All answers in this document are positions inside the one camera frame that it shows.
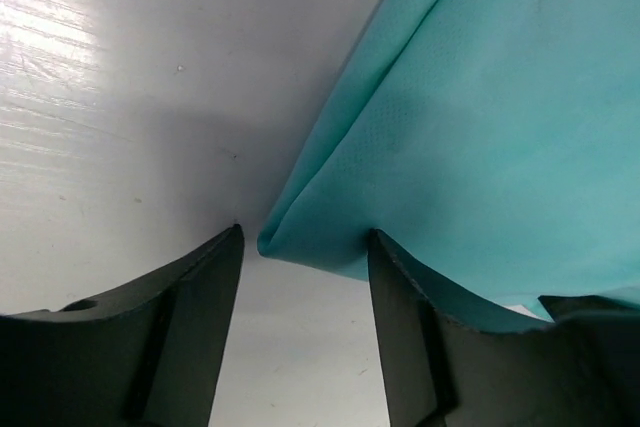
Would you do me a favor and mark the teal t shirt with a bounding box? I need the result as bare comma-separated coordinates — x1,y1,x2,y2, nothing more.
257,0,639,313

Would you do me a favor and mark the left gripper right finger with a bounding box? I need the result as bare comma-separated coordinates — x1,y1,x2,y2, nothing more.
367,230,639,426

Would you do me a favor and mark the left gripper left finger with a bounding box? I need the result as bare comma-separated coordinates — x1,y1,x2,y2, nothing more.
1,225,245,426

